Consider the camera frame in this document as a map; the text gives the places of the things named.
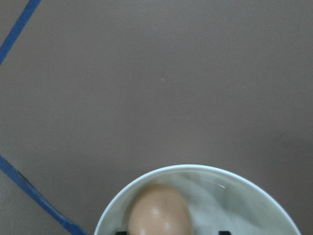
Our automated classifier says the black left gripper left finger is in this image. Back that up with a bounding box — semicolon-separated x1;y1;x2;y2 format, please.
115;231;128;235

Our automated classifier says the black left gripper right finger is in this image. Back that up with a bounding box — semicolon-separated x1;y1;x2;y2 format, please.
218;231;231;235

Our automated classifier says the brown egg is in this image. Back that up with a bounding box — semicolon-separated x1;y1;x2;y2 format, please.
127;184;194;235

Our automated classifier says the white ceramic bowl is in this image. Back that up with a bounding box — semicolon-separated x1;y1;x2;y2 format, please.
95;164;300;235

